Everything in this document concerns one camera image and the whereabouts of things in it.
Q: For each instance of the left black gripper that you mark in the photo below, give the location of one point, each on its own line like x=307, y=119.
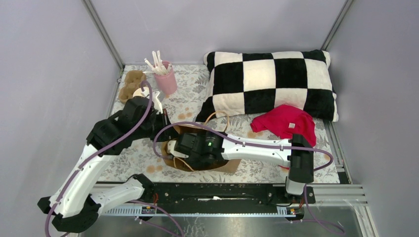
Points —
x=169, y=134

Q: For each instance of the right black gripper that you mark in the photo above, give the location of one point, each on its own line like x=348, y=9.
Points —
x=194, y=162

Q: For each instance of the brown paper bag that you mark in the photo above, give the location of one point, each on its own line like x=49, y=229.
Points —
x=195, y=136

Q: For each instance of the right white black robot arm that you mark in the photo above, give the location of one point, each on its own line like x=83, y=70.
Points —
x=296, y=154

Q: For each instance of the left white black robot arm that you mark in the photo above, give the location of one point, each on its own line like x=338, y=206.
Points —
x=74, y=207

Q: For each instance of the stack of paper cups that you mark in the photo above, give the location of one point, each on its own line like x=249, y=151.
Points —
x=139, y=93

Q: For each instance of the pink straw holder cup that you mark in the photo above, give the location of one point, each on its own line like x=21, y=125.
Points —
x=167, y=82

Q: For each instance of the floral patterned table mat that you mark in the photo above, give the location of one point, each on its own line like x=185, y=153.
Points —
x=184, y=105

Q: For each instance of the brown cardboard cup carrier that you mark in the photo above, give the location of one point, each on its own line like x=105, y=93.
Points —
x=132, y=82

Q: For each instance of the white straws bundle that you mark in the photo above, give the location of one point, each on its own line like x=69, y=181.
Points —
x=158, y=66

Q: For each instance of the black white checkered pillow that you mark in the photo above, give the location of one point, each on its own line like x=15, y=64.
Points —
x=254, y=83

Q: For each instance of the red cloth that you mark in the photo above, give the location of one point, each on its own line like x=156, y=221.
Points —
x=284, y=121

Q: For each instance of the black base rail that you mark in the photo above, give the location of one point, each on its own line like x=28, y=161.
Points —
x=222, y=198

